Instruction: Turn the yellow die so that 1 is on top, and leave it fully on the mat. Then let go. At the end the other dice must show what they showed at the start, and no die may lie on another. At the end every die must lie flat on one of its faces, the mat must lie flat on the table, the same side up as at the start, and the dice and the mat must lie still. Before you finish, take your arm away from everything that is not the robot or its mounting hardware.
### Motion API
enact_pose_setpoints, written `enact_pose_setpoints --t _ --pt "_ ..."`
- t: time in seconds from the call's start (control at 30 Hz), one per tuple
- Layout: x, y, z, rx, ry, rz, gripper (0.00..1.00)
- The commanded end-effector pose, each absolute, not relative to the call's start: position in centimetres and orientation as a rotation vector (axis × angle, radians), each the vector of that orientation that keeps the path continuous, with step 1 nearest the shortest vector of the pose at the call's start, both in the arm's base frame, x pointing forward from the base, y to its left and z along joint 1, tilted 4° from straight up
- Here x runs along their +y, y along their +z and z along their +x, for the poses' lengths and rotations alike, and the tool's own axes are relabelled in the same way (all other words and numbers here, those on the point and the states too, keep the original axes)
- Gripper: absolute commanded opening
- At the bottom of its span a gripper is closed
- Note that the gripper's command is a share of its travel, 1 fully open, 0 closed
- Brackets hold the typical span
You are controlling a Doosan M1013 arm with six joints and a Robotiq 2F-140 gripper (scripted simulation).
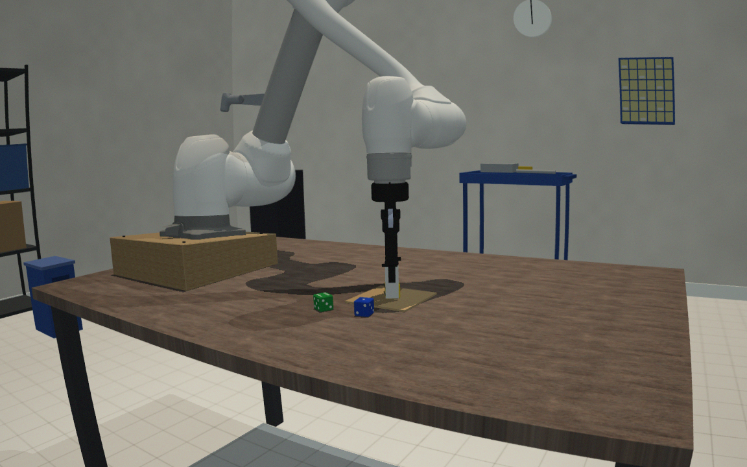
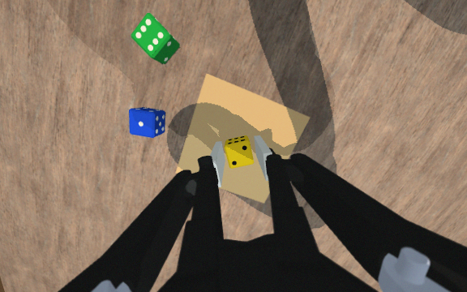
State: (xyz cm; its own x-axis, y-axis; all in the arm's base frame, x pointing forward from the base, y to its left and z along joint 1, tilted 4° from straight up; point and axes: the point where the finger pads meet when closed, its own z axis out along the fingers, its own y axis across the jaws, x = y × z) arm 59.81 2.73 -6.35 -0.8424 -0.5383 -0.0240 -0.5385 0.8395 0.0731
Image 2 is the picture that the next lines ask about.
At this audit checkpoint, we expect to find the green die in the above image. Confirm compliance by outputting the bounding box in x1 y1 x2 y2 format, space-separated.
131 13 180 64

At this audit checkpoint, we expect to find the blue die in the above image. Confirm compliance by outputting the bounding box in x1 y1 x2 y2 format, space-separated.
129 107 165 138

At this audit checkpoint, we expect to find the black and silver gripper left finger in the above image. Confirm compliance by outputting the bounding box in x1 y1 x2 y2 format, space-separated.
58 141 225 292

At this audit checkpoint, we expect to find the tan flat mat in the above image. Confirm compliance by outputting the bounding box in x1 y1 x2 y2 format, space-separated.
176 74 310 203

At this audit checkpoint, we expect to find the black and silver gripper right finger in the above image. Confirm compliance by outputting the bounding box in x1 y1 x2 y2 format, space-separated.
254 135 467 292

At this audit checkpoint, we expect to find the yellow die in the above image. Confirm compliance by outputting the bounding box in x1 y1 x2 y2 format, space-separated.
225 135 254 169

